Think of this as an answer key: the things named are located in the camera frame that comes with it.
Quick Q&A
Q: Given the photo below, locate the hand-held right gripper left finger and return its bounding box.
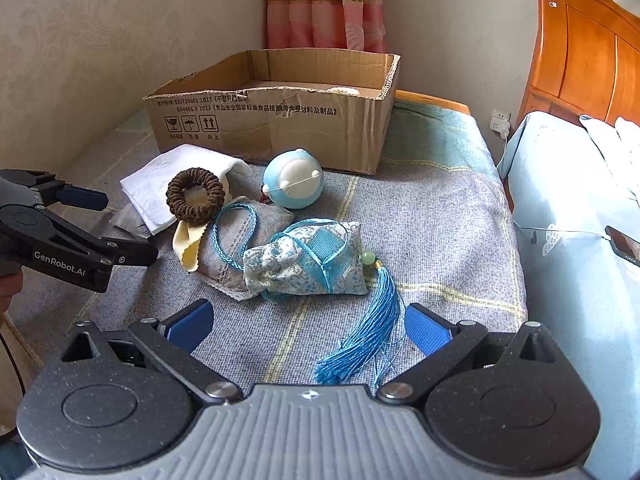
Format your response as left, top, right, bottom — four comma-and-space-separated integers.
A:
59, 299, 245, 406

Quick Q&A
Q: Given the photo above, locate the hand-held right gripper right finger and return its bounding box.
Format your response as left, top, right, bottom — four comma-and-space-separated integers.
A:
377, 303, 558, 403

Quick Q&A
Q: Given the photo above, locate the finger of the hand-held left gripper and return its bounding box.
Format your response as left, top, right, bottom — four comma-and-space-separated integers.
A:
0, 169, 110, 212
0, 205, 160, 268

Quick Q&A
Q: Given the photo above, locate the grey cloth piece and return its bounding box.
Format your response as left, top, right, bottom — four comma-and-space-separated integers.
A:
109, 204, 153, 239

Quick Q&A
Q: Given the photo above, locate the cream yellow cloth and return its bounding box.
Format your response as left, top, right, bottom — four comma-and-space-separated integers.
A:
172, 172, 236, 273

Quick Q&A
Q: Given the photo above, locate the white cloth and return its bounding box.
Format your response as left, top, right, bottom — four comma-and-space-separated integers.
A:
120, 143, 252, 235

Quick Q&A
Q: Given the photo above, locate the grey sachet with blue cord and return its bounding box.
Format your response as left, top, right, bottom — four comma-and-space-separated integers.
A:
197, 195, 297, 302

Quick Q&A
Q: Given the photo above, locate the brown crocheted ring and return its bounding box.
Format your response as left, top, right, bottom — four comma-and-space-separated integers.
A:
166, 166, 226, 226

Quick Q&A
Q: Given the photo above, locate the blue floral sachet with tassel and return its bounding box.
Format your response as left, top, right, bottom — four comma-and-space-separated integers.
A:
242, 218, 407, 387

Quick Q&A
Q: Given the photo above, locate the blue and white round toy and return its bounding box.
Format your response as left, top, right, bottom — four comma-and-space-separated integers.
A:
262, 148, 325, 210

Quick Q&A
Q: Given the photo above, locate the brown cardboard box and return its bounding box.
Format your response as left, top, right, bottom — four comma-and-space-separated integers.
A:
143, 48, 401, 176

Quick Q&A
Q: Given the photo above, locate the grey plaid blanket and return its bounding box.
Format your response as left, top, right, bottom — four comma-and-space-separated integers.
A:
9, 101, 529, 397

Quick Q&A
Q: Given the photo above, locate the light blue bed sheet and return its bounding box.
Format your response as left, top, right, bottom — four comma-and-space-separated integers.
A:
497, 111, 640, 480

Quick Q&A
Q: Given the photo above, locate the black smartphone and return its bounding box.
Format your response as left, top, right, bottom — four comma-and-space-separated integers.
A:
604, 225, 640, 268

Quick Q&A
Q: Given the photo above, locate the white pillow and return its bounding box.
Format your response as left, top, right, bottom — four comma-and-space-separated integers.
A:
578, 114, 640, 208

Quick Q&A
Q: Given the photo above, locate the pink patterned curtain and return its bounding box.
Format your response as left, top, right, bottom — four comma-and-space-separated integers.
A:
266, 0, 388, 54

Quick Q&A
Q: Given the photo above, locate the orange wooden headboard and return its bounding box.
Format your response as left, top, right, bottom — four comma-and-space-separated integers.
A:
515, 0, 640, 133

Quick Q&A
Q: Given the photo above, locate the black cable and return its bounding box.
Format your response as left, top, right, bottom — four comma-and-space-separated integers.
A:
0, 329, 27, 397

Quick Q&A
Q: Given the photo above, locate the white charging cable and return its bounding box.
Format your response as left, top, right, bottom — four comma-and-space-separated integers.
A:
512, 220, 609, 239

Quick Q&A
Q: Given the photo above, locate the white wall socket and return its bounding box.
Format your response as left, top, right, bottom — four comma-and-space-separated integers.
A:
487, 108, 512, 139

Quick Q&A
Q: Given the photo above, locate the wooden bed frame edge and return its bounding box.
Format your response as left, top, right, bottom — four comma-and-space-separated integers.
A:
395, 89, 472, 116

